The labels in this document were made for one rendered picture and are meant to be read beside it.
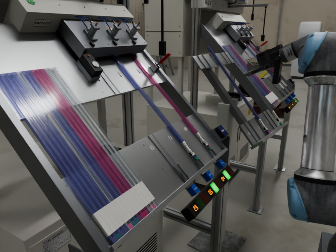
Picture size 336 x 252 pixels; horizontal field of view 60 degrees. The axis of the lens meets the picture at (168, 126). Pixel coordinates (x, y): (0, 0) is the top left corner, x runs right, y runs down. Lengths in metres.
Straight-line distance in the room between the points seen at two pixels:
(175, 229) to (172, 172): 1.03
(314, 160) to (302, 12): 10.13
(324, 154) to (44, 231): 0.83
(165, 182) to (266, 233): 1.20
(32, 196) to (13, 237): 0.20
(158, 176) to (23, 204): 0.49
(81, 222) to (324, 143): 0.65
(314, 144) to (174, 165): 0.42
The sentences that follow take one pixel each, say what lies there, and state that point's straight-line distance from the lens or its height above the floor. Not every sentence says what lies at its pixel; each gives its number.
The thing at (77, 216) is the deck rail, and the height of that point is 0.79.
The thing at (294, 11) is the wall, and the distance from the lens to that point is 10.95.
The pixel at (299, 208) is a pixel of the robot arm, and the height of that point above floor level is 0.72.
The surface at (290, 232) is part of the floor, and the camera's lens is 2.04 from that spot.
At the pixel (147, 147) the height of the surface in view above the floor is 0.83.
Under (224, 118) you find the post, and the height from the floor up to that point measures 0.76.
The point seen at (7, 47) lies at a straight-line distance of 0.96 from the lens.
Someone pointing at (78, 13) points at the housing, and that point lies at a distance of 1.10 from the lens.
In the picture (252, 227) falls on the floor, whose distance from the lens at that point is 2.01.
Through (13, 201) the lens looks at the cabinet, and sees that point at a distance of 1.16.
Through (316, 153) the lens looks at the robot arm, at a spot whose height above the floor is 0.86.
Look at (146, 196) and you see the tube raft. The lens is 0.80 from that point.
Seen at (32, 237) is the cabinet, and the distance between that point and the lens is 0.97.
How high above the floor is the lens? 1.18
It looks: 18 degrees down
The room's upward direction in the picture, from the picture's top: straight up
